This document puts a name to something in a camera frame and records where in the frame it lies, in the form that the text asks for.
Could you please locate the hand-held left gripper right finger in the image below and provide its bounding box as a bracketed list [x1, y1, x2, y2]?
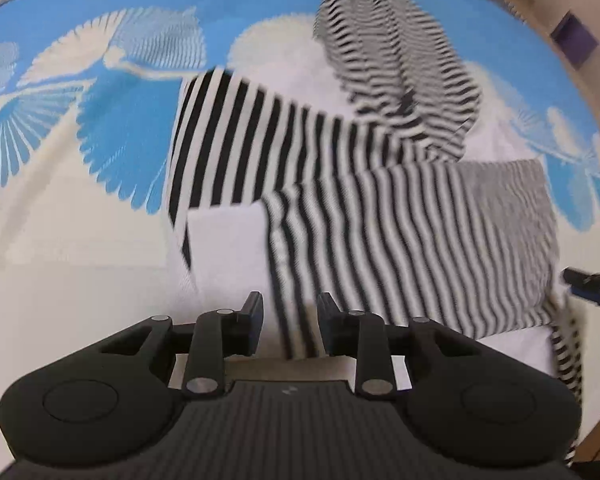
[316, 293, 483, 397]

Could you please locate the black white striped shirt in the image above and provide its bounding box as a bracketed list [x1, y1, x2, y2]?
[165, 0, 588, 461]

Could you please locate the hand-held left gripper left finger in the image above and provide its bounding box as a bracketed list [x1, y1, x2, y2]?
[97, 291, 265, 400]

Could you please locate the wooden bed frame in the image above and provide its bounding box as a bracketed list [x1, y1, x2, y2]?
[510, 2, 600, 153]

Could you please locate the purple box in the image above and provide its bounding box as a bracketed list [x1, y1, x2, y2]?
[550, 12, 600, 69]

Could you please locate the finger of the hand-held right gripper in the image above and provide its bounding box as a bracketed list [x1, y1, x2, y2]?
[562, 267, 600, 311]

